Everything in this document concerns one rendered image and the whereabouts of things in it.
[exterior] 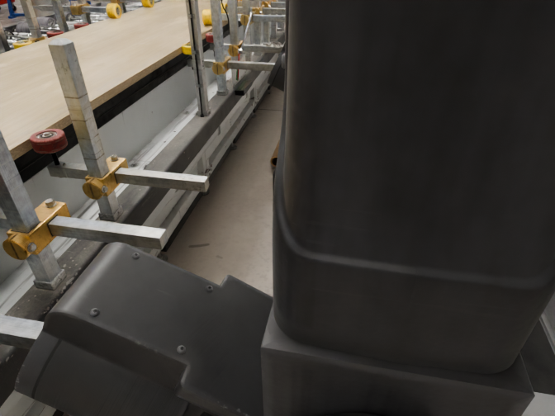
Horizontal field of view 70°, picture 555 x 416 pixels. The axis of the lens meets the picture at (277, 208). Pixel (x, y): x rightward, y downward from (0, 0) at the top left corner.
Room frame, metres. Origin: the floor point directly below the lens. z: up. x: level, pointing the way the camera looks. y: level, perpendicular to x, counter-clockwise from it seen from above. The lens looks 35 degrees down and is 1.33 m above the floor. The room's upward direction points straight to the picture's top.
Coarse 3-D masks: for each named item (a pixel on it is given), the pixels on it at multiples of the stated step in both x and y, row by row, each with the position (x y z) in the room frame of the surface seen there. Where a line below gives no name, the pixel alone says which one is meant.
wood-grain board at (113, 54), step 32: (224, 0) 3.42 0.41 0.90; (96, 32) 2.21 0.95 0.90; (128, 32) 2.21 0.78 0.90; (160, 32) 2.21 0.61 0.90; (0, 64) 1.60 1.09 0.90; (32, 64) 1.60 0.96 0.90; (96, 64) 1.60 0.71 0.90; (128, 64) 1.60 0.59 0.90; (160, 64) 1.68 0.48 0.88; (0, 96) 1.24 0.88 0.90; (32, 96) 1.24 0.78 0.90; (96, 96) 1.24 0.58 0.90; (0, 128) 0.98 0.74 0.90; (32, 128) 0.98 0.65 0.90
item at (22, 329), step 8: (0, 320) 0.39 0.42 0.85; (8, 320) 0.39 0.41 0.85; (16, 320) 0.39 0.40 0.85; (24, 320) 0.39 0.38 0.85; (32, 320) 0.39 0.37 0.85; (0, 328) 0.38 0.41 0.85; (8, 328) 0.38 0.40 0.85; (16, 328) 0.38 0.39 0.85; (24, 328) 0.38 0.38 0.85; (32, 328) 0.38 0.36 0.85; (40, 328) 0.38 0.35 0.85; (0, 336) 0.37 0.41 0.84; (8, 336) 0.37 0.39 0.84; (16, 336) 0.37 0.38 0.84; (24, 336) 0.36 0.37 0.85; (32, 336) 0.36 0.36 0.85; (8, 344) 0.37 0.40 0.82; (16, 344) 0.37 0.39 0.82; (24, 344) 0.36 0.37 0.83; (32, 344) 0.36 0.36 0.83
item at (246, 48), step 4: (212, 44) 2.14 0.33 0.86; (224, 44) 2.14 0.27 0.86; (228, 44) 2.14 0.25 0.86; (212, 48) 2.14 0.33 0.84; (224, 48) 2.13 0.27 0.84; (228, 48) 2.12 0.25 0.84; (244, 48) 2.11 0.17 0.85; (248, 48) 2.10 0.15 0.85; (252, 48) 2.10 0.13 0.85; (256, 48) 2.09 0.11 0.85; (260, 48) 2.09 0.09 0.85; (264, 48) 2.09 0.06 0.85; (268, 48) 2.08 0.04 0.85; (272, 48) 2.08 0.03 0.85; (276, 48) 2.08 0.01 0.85; (280, 48) 2.07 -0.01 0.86; (260, 52) 2.09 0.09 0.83; (264, 52) 2.09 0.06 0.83; (268, 52) 2.08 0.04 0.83; (272, 52) 2.08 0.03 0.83; (276, 52) 2.08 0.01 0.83; (280, 52) 2.07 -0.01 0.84
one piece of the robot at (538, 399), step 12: (552, 300) 0.24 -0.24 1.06; (552, 312) 0.23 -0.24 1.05; (540, 324) 0.23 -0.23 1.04; (552, 324) 0.23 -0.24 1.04; (540, 336) 0.22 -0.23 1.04; (552, 336) 0.22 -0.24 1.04; (528, 348) 0.21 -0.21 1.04; (540, 348) 0.21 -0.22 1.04; (552, 348) 0.21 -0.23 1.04; (528, 360) 0.19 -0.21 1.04; (540, 360) 0.19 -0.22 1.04; (552, 360) 0.19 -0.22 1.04; (528, 372) 0.18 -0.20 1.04; (540, 372) 0.18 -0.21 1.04; (552, 372) 0.18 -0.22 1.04; (540, 384) 0.17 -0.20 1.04; (552, 384) 0.17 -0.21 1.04; (540, 396) 0.16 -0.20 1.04; (552, 396) 0.16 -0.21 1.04; (528, 408) 0.15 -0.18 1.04; (540, 408) 0.15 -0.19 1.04; (552, 408) 0.15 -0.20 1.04
